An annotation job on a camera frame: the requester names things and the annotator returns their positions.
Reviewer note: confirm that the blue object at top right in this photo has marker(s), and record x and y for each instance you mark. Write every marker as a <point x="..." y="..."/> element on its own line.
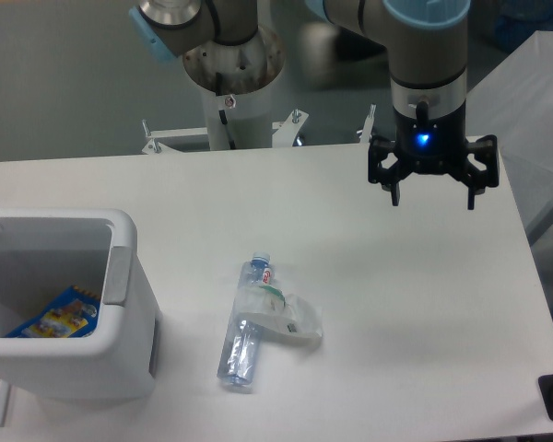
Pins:
<point x="519" y="20"/>

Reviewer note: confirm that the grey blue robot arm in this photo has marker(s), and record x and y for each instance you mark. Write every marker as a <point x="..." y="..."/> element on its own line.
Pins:
<point x="426" y="41"/>

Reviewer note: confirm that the white trash can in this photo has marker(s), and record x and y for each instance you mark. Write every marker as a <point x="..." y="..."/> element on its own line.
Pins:
<point x="42" y="253"/>

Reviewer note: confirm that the white covered side table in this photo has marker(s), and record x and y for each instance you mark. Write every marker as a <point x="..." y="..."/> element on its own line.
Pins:
<point x="515" y="102"/>

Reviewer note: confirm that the clear plastic water bottle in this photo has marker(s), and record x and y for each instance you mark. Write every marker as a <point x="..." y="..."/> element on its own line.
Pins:
<point x="242" y="341"/>

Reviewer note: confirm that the white plastic bag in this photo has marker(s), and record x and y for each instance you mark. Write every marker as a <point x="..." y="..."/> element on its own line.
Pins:
<point x="287" y="315"/>

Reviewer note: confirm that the white pedestal base frame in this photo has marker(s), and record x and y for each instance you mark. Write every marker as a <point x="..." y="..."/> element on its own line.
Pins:
<point x="226" y="134"/>

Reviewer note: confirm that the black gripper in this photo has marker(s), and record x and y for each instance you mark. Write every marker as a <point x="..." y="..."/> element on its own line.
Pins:
<point x="437" y="148"/>

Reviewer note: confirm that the blue snack wrapper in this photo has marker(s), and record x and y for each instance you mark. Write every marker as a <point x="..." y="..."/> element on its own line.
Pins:
<point x="72" y="314"/>

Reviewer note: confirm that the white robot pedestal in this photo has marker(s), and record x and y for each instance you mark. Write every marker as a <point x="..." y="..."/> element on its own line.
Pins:
<point x="237" y="79"/>

